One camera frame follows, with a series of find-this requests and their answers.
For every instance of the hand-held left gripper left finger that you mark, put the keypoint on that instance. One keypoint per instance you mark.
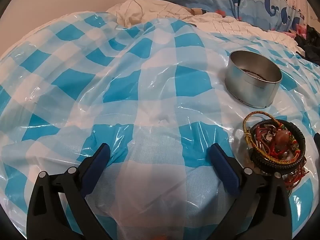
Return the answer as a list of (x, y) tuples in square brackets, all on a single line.
[(96, 165)]

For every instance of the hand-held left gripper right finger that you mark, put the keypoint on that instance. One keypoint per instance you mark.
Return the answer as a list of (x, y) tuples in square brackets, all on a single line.
[(225, 170)]

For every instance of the round silver tin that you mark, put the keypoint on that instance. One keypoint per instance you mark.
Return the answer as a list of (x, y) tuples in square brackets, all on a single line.
[(240, 85)]

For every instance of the blue white checkered plastic sheet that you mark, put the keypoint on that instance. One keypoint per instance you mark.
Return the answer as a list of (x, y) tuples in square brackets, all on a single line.
[(125, 80)]

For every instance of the white quilt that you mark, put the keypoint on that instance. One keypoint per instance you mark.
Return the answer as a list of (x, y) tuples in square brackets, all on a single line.
[(225, 25)]

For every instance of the dark clothes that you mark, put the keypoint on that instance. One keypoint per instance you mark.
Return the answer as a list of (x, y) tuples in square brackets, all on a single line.
[(310, 45)]

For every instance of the pink cloth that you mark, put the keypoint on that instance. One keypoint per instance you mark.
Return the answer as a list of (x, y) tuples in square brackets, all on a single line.
[(302, 30)]

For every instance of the small brown object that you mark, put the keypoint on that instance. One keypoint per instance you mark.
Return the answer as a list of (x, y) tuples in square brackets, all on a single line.
[(197, 11)]

